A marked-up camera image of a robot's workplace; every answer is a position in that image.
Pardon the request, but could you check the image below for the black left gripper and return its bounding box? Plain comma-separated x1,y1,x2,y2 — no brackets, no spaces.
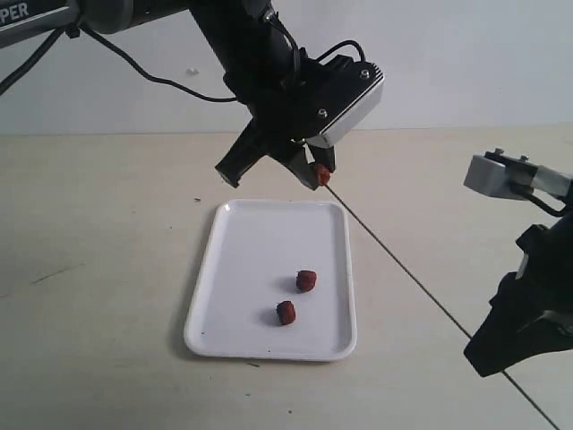
216,55,354,190

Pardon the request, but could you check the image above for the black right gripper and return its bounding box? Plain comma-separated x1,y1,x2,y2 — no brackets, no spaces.
464,223,572,377

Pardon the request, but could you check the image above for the thin metal skewer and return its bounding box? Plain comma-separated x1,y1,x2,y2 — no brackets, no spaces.
325,185,560,430

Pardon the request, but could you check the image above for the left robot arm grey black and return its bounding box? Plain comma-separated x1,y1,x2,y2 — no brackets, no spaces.
1,1,363,189

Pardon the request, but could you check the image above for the white rectangular plastic tray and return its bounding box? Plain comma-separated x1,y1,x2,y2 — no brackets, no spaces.
184,199,357,362

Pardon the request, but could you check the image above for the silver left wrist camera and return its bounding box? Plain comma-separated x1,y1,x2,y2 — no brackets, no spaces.
305,62,384,149

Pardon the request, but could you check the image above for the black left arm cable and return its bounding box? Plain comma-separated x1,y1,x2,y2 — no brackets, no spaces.
0,17,369,105

